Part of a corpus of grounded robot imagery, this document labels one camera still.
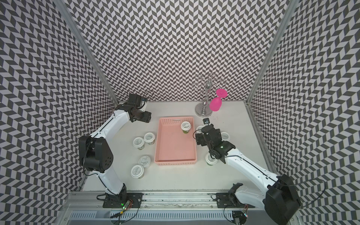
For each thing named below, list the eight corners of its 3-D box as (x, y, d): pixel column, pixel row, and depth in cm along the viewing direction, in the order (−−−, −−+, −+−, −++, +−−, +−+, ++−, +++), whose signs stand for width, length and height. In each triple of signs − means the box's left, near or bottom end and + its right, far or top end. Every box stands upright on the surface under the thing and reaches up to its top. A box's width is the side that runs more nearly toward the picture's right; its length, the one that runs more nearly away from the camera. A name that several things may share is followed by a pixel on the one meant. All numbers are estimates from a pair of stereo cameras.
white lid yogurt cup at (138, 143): (135, 151, 92) (131, 145, 86) (137, 142, 96) (134, 137, 90) (144, 151, 92) (142, 145, 86) (146, 142, 96) (143, 137, 90)
